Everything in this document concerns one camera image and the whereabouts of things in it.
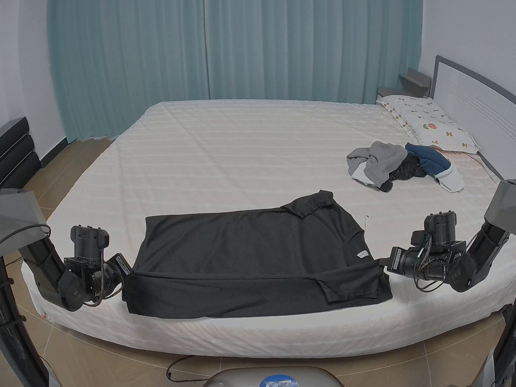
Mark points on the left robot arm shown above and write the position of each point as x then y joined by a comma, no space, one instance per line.
20,216

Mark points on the blue-green curtain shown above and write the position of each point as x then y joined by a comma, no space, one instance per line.
121,55
302,34

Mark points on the black T-shirt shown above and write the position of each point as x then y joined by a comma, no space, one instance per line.
242,256

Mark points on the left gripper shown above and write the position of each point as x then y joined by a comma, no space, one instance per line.
119,270

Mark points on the pile of clothes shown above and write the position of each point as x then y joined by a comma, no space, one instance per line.
379,161

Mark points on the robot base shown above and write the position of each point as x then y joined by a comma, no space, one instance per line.
274,377

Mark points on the bed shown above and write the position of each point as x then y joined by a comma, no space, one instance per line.
262,143

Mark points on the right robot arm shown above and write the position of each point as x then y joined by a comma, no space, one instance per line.
496,224

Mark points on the black chest of drawers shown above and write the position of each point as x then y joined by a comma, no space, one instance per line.
14,155

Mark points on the grey bedside table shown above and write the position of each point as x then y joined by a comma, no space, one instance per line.
413,80

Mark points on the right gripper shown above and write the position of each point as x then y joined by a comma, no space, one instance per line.
409,262

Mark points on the white printed pillow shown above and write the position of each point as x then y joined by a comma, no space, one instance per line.
431,121

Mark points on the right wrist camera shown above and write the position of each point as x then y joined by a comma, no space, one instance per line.
420,239

